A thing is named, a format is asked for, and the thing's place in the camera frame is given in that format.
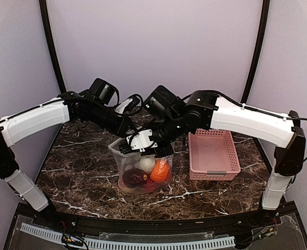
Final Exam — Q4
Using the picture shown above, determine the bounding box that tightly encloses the pink perforated plastic basket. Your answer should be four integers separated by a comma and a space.
188, 129, 241, 181

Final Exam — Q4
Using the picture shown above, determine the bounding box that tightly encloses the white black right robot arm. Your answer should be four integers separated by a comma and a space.
119, 85, 306, 226

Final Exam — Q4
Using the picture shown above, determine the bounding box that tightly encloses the black left frame post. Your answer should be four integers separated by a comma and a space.
39, 0, 66, 93

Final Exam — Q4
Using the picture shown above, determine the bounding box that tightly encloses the black front mounting rail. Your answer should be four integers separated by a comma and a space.
17, 202, 304, 243

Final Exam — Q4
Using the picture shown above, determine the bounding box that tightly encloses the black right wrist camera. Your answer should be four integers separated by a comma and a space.
143, 85, 186, 119

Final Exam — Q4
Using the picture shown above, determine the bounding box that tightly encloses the black frame post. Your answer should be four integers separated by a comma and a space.
39, 0, 66, 93
241, 0, 270, 103

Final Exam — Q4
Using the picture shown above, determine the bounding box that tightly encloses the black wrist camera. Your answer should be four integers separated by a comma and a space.
88, 78, 117, 105
143, 85, 186, 119

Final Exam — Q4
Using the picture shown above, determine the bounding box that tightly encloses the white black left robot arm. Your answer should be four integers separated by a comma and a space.
0, 90, 135, 227

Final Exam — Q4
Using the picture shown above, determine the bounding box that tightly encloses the orange toy fruit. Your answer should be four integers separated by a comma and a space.
150, 159, 170, 182

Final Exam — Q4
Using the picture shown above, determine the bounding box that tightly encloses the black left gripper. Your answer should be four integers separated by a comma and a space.
89, 102, 136, 137

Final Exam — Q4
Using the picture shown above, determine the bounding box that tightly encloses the grey slotted cable duct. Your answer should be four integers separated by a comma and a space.
20, 222, 236, 249

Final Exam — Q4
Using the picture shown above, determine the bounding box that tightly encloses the black right frame post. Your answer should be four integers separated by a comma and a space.
241, 0, 270, 103

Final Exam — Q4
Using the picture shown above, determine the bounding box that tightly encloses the dark purple toy onion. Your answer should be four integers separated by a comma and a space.
122, 168, 148, 188

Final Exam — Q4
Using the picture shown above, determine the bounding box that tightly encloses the white toy radish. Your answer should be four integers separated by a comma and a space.
138, 156, 156, 173

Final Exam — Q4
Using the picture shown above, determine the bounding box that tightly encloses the clear zip top bag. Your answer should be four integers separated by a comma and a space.
108, 139, 173, 195

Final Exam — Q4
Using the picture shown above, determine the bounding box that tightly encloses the red toy pomegranate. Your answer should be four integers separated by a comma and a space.
143, 179, 161, 193

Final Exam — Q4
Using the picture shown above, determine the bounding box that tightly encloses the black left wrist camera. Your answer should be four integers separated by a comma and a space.
88, 78, 117, 105

